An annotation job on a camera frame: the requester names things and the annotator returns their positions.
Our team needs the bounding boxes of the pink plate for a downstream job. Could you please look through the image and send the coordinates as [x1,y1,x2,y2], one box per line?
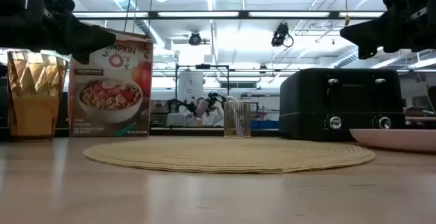
[349,128,436,153]

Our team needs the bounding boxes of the pumpkin cereal box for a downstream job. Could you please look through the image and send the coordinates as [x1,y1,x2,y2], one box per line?
[67,29,154,138]

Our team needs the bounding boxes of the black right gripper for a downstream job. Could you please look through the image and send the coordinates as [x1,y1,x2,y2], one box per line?
[339,0,436,60]

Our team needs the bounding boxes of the blue bin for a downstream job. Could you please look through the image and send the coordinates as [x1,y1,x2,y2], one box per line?
[251,120,281,130]

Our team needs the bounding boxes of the white cylinder tank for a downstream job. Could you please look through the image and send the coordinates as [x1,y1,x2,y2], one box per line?
[177,71,204,103]

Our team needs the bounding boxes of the round black ceiling camera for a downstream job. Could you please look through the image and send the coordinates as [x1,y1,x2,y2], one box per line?
[188,31,202,46]

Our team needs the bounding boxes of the black four-slot toaster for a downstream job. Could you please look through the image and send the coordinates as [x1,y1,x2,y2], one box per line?
[279,67,407,142]

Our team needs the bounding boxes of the black background rig frame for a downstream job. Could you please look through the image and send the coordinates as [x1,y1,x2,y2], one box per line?
[175,63,230,97]

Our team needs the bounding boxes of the black ceiling camera with cable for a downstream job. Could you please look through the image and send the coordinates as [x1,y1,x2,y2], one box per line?
[270,22,294,48]

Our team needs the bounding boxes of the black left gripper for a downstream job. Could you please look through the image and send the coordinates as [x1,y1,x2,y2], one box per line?
[0,0,116,65]

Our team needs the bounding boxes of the amber faceted juice glass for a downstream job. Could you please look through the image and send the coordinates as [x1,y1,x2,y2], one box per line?
[6,50,68,140]

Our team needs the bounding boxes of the round woven beige placemat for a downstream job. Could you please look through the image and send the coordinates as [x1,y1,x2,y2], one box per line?
[82,137,377,174]

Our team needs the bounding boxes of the yellow hanging cable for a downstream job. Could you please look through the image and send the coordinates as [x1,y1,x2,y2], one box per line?
[343,0,351,27]

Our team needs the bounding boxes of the clear ribbed glass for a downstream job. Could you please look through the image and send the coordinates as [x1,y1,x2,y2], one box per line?
[223,101,252,138]

